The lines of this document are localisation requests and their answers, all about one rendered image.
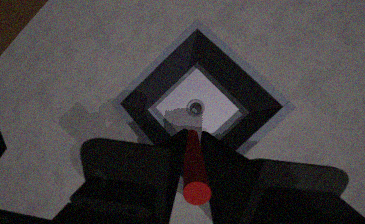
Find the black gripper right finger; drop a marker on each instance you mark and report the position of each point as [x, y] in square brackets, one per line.
[238, 183]

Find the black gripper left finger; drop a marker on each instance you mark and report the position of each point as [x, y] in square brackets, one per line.
[159, 166]

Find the dark grey open square box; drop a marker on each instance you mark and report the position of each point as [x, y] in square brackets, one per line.
[261, 106]

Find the grey square plate with hole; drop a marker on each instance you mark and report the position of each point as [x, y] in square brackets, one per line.
[197, 90]

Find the red peg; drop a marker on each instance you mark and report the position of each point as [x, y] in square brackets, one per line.
[196, 186]

